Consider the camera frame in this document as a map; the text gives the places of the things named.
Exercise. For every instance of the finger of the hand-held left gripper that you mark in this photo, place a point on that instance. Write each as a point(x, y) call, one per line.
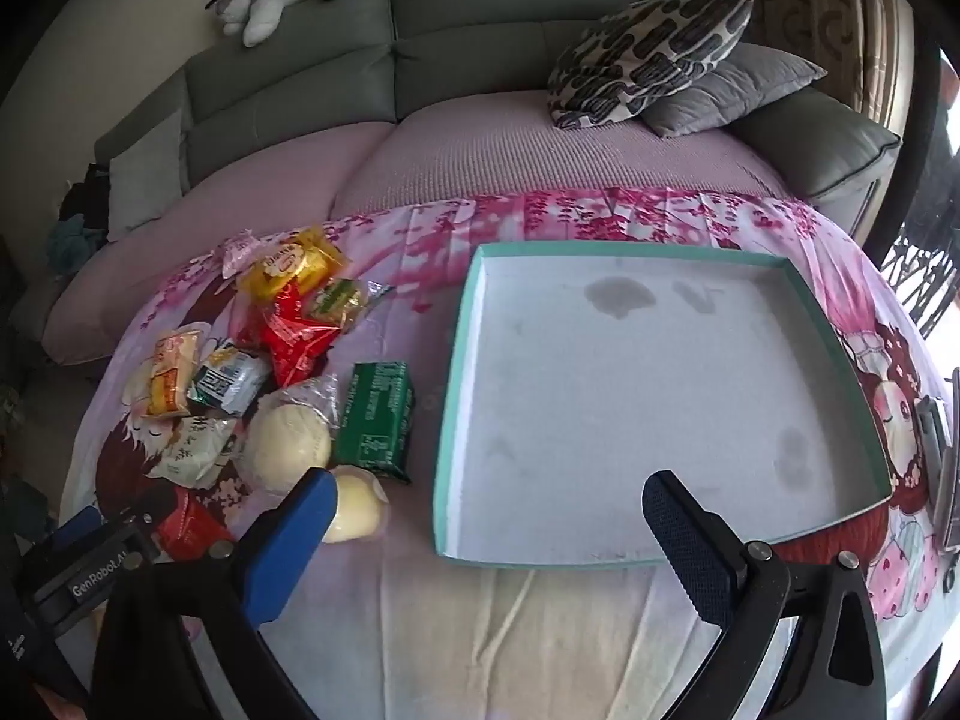
point(135, 521)
point(75, 526)

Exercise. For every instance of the round pastry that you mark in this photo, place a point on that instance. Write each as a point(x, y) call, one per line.
point(360, 510)
point(289, 442)

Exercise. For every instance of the clear green white snack packet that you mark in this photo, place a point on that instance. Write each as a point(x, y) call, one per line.
point(337, 300)

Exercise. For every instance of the patterned beige curtain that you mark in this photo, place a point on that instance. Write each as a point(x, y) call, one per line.
point(810, 0)

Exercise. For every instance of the orange yellow snack packet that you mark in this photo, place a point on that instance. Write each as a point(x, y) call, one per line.
point(172, 375)

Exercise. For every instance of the white chestnut print snack packet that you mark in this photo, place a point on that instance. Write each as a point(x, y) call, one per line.
point(195, 450)

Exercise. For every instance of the grey quilted pillow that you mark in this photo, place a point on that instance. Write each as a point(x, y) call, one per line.
point(720, 97)

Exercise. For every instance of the green white striped snack packet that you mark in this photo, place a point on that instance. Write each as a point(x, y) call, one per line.
point(225, 382)

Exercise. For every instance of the small pink snack packet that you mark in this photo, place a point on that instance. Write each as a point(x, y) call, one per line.
point(238, 251)

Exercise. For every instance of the pink printed blanket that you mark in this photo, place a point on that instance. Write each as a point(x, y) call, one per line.
point(465, 615)

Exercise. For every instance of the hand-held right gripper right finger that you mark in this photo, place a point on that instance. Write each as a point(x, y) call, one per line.
point(690, 555)

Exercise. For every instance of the light grey pillow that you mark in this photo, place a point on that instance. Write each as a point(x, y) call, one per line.
point(146, 172)

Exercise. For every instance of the grey green sofa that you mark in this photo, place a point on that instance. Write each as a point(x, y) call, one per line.
point(465, 22)

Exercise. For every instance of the red triangular snack packet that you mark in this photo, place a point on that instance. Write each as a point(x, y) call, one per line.
point(300, 337)

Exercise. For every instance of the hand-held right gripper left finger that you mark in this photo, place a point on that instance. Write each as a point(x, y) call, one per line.
point(300, 540)

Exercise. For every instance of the dark clothes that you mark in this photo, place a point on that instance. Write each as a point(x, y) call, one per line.
point(82, 195)

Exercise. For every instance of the red snack box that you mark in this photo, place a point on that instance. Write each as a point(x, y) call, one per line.
point(191, 529)

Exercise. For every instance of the black white patterned pillow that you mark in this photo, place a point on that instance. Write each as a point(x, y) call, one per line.
point(645, 45)

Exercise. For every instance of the teal cloth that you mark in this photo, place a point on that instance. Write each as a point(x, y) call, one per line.
point(71, 244)

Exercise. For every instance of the teal shallow cardboard box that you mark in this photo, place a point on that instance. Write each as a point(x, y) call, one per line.
point(637, 390)

